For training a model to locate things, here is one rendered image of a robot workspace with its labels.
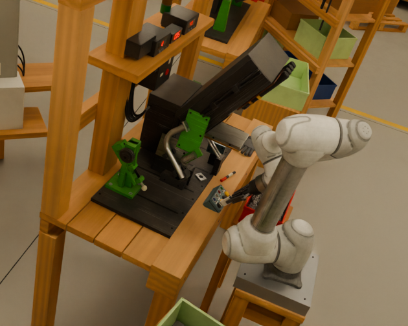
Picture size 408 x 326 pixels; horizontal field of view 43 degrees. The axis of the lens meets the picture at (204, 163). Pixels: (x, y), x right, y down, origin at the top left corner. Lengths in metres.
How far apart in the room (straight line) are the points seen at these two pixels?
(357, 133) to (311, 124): 0.16
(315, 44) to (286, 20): 0.56
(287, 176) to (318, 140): 0.20
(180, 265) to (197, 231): 0.24
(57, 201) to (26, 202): 1.45
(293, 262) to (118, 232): 0.77
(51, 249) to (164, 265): 0.57
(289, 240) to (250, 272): 0.25
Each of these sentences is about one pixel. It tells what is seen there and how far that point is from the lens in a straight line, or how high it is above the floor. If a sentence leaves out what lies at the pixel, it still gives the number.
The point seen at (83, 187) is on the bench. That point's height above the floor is 0.88.
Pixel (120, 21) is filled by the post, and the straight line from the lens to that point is 2.24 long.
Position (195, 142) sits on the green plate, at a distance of 2.59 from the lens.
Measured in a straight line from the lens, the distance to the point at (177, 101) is 2.66.
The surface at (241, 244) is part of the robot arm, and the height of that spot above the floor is 1.13.
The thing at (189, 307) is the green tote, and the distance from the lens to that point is 2.09.
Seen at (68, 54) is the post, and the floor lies 1.68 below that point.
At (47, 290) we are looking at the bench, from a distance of 2.77.
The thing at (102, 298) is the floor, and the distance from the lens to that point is 3.25.
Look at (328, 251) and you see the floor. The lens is 4.08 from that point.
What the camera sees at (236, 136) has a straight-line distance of 2.73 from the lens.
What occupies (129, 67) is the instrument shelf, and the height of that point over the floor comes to 1.54.
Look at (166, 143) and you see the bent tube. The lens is 2.60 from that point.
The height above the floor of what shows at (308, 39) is 0.83.
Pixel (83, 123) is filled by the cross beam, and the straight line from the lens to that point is 2.40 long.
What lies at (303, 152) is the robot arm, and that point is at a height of 1.65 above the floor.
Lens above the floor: 2.56
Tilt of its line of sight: 35 degrees down
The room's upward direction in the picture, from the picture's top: 17 degrees clockwise
